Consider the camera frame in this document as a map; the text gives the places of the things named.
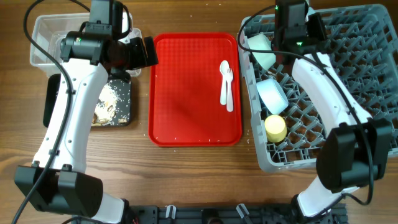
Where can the yellow plastic cup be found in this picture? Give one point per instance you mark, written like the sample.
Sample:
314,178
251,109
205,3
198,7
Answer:
276,129

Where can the food scraps and rice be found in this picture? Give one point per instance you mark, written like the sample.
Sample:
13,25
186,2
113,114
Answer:
114,104

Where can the light blue bowl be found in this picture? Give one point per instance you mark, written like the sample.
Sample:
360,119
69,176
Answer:
272,95

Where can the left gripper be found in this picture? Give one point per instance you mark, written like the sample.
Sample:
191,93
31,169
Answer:
140,60

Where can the clear plastic waste bin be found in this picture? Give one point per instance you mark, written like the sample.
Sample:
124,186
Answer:
49,30

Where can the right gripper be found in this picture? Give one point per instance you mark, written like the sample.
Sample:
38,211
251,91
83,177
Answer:
315,21

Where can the black food waste tray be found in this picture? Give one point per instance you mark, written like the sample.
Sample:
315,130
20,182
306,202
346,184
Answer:
52,92

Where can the red serving tray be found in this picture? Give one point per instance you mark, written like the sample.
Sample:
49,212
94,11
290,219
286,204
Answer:
185,89

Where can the white plastic spoon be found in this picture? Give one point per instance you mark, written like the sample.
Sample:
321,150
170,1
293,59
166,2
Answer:
224,66

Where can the pink plastic fork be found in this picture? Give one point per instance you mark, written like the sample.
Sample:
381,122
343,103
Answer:
229,100

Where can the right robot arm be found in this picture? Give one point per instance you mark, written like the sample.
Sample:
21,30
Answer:
355,151

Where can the mint green bowl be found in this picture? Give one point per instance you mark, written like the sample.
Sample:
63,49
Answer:
261,42

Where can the grey dishwasher rack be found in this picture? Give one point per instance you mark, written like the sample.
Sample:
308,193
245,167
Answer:
362,45

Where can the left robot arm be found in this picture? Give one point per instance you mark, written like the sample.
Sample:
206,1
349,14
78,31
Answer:
56,181

